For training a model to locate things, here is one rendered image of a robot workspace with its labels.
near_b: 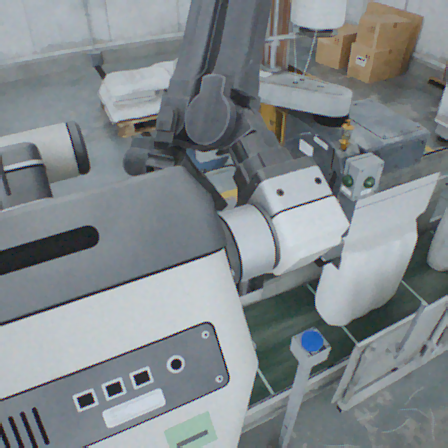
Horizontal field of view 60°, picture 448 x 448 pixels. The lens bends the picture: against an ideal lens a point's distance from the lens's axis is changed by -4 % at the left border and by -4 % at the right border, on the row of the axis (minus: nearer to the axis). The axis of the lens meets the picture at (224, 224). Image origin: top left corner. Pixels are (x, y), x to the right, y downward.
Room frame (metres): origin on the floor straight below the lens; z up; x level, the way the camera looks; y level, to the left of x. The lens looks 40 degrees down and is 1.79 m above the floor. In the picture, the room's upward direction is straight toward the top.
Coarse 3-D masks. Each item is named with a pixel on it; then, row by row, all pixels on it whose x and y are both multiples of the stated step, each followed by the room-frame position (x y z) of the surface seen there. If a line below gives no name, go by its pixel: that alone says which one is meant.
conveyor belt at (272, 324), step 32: (416, 256) 1.40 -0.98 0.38; (416, 288) 1.19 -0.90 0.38; (256, 320) 1.02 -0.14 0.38; (288, 320) 1.02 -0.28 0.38; (320, 320) 1.02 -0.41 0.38; (352, 320) 1.02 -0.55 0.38; (384, 320) 1.01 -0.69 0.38; (256, 352) 0.87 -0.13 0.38; (288, 352) 0.87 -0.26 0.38; (256, 384) 0.73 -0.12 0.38; (288, 384) 0.73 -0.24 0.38
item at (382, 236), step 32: (384, 192) 1.09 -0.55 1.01; (416, 192) 1.17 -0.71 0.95; (352, 224) 1.04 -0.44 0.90; (384, 224) 1.11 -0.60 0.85; (416, 224) 1.14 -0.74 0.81; (352, 256) 0.98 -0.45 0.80; (384, 256) 1.02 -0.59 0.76; (320, 288) 1.05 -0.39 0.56; (352, 288) 0.97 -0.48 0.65; (384, 288) 1.05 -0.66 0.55
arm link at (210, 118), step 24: (240, 0) 0.63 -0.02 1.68; (264, 0) 0.63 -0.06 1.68; (240, 24) 0.60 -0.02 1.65; (264, 24) 0.62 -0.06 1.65; (240, 48) 0.58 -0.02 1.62; (216, 72) 0.57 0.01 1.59; (240, 72) 0.55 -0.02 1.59; (216, 96) 0.52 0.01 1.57; (240, 96) 0.58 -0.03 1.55; (192, 120) 0.52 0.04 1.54; (216, 120) 0.50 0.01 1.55; (216, 144) 0.49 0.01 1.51
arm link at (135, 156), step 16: (160, 112) 0.57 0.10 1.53; (176, 112) 0.56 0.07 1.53; (160, 128) 0.55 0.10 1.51; (176, 128) 0.55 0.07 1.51; (144, 144) 0.59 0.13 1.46; (160, 144) 0.59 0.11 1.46; (176, 144) 0.54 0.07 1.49; (192, 144) 0.57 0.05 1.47; (128, 160) 0.58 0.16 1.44; (144, 160) 0.56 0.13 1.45
